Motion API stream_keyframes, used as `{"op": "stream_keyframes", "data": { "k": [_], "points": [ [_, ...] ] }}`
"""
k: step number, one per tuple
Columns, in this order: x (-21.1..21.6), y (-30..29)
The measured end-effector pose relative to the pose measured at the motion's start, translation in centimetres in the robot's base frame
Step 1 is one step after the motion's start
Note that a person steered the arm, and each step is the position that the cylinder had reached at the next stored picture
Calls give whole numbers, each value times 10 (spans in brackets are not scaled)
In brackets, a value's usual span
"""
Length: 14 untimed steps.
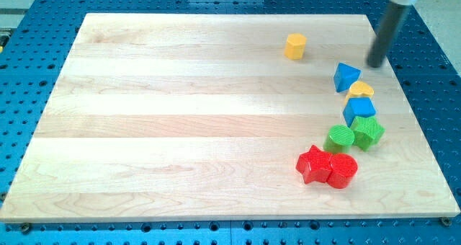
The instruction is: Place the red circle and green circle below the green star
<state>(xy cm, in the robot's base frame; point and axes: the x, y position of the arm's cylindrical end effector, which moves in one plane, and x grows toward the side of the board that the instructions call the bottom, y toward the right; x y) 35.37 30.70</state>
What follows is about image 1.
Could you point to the red star block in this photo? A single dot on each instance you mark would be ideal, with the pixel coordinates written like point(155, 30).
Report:
point(314, 165)

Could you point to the green circle block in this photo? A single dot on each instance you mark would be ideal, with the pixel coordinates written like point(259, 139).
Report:
point(339, 139)

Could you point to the red circle block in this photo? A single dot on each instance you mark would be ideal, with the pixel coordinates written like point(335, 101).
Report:
point(343, 169)

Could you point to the green star block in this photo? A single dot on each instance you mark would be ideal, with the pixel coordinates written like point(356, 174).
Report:
point(367, 132)

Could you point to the light wooden board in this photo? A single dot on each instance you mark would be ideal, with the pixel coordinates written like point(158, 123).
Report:
point(171, 117)

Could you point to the yellow hexagon block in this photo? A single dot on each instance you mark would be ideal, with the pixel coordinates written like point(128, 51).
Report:
point(295, 46)

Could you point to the blue triangle block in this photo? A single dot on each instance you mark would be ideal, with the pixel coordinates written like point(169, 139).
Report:
point(345, 76)

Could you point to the blue cube block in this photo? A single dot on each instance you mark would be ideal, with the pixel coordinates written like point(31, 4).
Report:
point(358, 106)

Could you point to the yellow heart block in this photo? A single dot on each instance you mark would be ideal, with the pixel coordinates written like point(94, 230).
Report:
point(359, 89)

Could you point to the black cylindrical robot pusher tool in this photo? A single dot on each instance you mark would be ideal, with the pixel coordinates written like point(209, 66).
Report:
point(391, 22)

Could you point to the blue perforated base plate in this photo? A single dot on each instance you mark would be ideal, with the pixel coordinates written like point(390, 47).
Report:
point(38, 48)

